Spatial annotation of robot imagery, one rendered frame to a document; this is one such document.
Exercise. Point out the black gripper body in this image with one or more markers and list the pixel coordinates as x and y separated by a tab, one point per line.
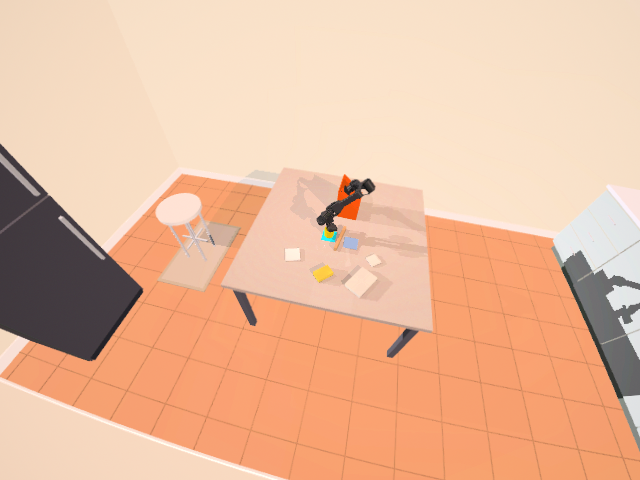
331	227

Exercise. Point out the yellow block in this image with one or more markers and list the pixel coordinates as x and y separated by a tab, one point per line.
323	273

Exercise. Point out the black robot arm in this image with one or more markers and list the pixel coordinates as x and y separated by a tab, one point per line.
336	207

